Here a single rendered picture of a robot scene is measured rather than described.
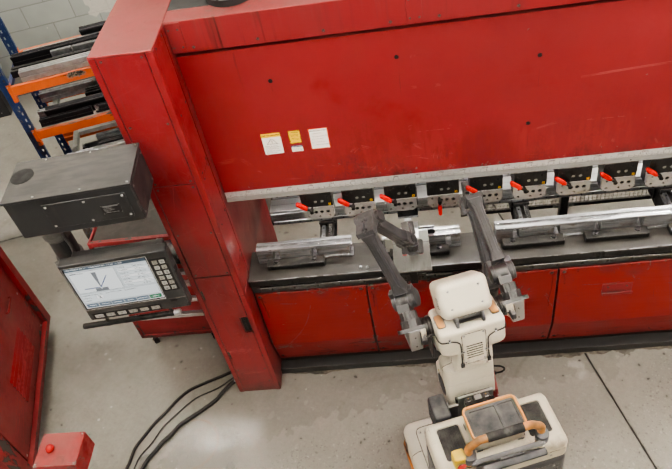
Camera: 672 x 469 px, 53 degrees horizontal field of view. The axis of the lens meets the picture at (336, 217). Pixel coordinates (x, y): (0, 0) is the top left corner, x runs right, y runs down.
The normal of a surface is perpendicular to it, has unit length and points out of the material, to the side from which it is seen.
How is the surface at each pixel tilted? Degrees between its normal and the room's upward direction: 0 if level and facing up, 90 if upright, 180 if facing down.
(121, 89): 90
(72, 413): 0
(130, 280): 90
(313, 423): 0
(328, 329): 90
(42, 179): 0
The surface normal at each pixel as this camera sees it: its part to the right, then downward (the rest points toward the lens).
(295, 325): -0.01, 0.70
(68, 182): -0.15, -0.70
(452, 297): 0.07, 0.00
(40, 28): 0.23, 0.66
